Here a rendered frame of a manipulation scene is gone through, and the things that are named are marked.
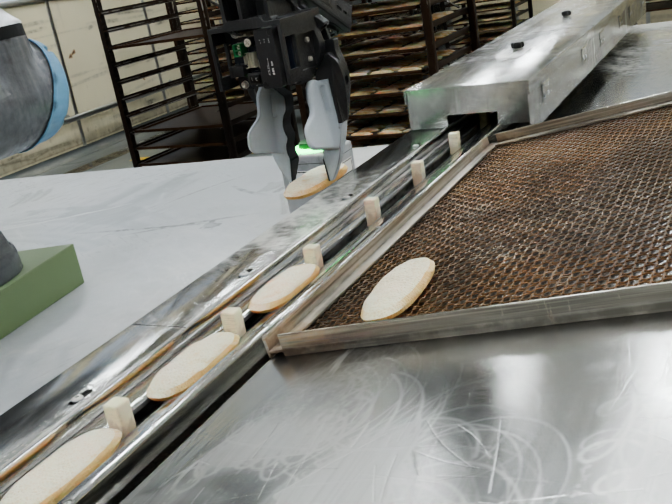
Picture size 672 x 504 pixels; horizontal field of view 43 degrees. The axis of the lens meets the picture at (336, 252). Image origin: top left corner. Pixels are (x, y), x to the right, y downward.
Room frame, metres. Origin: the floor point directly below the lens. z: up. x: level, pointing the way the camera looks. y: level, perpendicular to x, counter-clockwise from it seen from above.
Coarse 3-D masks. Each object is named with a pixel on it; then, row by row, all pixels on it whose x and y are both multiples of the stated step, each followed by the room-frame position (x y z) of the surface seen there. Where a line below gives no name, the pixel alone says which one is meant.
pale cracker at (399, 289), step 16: (400, 272) 0.53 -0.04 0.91; (416, 272) 0.52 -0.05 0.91; (432, 272) 0.53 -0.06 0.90; (384, 288) 0.51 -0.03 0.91; (400, 288) 0.50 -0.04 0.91; (416, 288) 0.50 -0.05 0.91; (368, 304) 0.49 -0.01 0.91; (384, 304) 0.48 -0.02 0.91; (400, 304) 0.48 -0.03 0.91; (368, 320) 0.48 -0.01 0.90
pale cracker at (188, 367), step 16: (208, 336) 0.60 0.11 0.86; (224, 336) 0.59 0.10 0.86; (192, 352) 0.57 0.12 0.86; (208, 352) 0.57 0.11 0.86; (224, 352) 0.57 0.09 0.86; (176, 368) 0.55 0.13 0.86; (192, 368) 0.55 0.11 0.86; (208, 368) 0.55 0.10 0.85; (160, 384) 0.53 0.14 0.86; (176, 384) 0.53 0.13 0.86; (192, 384) 0.53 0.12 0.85; (160, 400) 0.52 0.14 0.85
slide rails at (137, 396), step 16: (464, 128) 1.21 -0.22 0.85; (512, 128) 1.30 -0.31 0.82; (448, 144) 1.13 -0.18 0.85; (464, 144) 1.11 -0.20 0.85; (432, 160) 1.05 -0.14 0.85; (448, 160) 1.04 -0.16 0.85; (400, 176) 1.00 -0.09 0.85; (384, 192) 0.94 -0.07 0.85; (352, 224) 0.84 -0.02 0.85; (320, 240) 0.81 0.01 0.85; (336, 240) 0.80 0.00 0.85; (336, 256) 0.75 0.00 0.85; (320, 272) 0.72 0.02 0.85; (240, 304) 0.67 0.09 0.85; (160, 368) 0.57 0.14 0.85; (144, 384) 0.55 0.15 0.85; (144, 400) 0.53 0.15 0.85; (80, 432) 0.50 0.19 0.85; (0, 496) 0.44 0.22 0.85
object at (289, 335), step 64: (576, 128) 0.86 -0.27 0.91; (640, 128) 0.77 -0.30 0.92; (448, 192) 0.77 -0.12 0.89; (512, 192) 0.69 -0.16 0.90; (576, 192) 0.62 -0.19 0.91; (640, 192) 0.57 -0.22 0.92; (384, 256) 0.62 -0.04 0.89; (512, 256) 0.52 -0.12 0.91; (640, 256) 0.45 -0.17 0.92; (320, 320) 0.52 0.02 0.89; (384, 320) 0.44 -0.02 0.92; (448, 320) 0.42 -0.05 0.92; (512, 320) 0.41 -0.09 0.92; (576, 320) 0.39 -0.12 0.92
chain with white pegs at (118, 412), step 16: (480, 128) 1.23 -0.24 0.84; (416, 160) 0.99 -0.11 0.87; (416, 176) 0.98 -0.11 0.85; (368, 208) 0.86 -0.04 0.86; (368, 224) 0.86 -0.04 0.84; (352, 240) 0.82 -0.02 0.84; (304, 256) 0.74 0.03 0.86; (320, 256) 0.74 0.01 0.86; (224, 320) 0.61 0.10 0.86; (240, 320) 0.61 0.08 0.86; (240, 336) 0.61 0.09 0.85; (112, 400) 0.50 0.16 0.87; (128, 400) 0.49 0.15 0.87; (112, 416) 0.49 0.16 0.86; (128, 416) 0.49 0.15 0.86; (128, 432) 0.49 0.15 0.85
